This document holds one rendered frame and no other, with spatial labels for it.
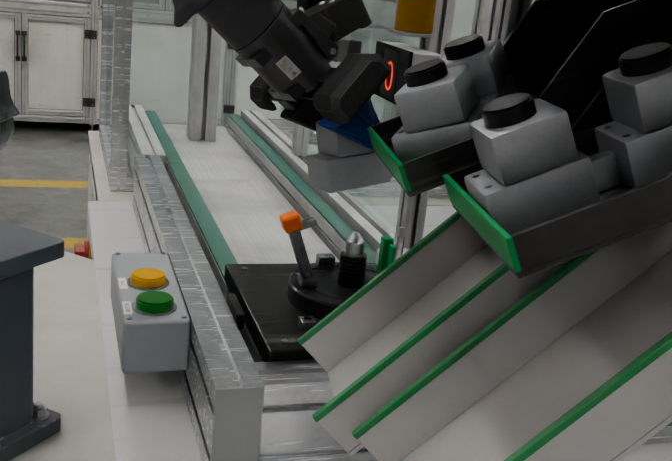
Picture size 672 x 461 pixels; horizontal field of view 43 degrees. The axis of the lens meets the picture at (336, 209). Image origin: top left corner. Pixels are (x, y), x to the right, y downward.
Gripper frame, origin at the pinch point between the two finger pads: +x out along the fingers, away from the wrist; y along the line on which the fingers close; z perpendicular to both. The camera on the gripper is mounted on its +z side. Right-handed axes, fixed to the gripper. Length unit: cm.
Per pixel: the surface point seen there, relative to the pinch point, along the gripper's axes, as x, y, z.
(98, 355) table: 7.5, 30.0, -33.7
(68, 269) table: 6, 58, -30
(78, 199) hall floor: 79, 388, -26
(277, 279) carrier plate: 15.2, 21.4, -13.6
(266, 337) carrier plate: 11.1, 7.0, -19.6
